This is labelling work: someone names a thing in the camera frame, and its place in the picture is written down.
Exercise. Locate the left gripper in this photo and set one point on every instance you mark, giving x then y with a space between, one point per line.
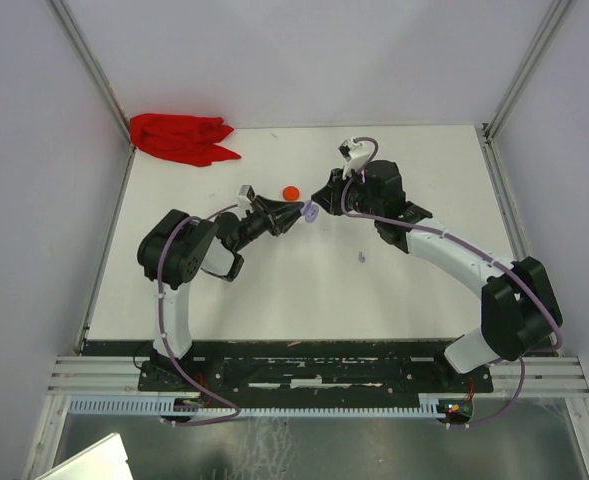
270 209

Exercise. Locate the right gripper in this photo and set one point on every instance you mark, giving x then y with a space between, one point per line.
330 196

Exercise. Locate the purple charging case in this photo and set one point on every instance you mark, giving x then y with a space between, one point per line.
310 211

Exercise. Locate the orange charging case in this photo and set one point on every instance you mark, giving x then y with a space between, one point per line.
291 193

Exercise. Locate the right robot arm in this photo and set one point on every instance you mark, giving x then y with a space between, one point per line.
519 310

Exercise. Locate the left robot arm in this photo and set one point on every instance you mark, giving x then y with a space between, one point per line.
180 246

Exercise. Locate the red cloth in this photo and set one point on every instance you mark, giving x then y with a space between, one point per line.
183 139

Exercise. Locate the metal sheet corner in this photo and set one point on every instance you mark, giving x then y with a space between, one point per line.
105 459

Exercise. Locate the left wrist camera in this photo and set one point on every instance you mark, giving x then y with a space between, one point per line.
246 194

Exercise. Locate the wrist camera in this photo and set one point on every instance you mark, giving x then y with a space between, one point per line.
246 194
356 153

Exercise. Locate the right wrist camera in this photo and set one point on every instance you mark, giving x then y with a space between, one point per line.
356 153

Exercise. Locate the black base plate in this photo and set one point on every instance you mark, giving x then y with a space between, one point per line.
299 375

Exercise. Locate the right frame post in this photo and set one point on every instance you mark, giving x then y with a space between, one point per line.
550 25

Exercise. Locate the frame post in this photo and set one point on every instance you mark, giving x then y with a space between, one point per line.
550 25
64 17

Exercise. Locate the left frame post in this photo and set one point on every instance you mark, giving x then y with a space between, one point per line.
64 17

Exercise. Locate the aluminium rail front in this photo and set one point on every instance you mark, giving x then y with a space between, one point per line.
545 377

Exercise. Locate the blue cable duct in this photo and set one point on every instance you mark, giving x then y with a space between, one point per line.
171 407

